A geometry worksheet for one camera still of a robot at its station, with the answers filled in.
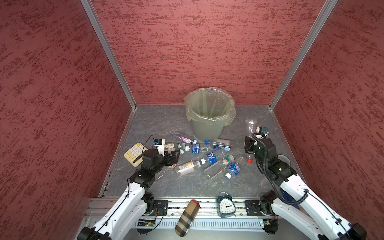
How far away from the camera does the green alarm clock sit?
2.33 ft

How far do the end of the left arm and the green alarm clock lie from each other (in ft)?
1.00

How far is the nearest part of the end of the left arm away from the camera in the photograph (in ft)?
2.06

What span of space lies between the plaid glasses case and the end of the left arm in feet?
0.77
